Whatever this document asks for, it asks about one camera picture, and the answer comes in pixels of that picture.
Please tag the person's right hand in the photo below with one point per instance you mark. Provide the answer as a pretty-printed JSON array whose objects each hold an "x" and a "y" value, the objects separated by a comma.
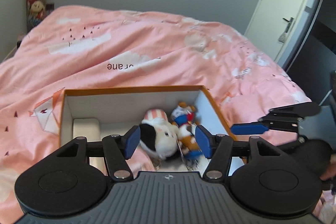
[{"x": 328, "y": 177}]

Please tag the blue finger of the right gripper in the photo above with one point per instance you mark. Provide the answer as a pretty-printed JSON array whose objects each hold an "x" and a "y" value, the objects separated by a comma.
[{"x": 254, "y": 128}]

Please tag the pink mini backpack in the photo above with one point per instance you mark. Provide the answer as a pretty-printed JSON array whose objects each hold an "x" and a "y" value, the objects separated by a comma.
[{"x": 140, "y": 162}]

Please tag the pink patterned duvet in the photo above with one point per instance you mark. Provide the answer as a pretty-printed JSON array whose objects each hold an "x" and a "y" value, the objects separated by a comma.
[{"x": 78, "y": 47}]

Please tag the white door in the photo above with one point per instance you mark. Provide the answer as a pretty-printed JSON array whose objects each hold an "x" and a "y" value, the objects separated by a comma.
[{"x": 266, "y": 24}]

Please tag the brown raccoon plush keychain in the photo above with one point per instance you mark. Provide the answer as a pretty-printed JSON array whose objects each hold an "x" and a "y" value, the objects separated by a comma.
[{"x": 183, "y": 116}]

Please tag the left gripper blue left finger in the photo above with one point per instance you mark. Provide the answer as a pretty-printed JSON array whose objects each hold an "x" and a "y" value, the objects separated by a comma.
[{"x": 130, "y": 141}]

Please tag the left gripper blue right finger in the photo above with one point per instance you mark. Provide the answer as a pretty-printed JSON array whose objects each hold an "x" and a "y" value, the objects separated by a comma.
[{"x": 206, "y": 141}]

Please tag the white black plush toy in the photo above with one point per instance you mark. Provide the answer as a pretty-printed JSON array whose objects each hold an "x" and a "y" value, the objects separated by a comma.
[{"x": 159, "y": 138}]

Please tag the orange cardboard box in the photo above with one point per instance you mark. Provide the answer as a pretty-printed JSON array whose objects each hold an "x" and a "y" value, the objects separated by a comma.
[{"x": 119, "y": 109}]

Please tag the door handle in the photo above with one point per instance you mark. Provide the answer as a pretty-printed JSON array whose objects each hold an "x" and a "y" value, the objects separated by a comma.
[{"x": 283, "y": 36}]

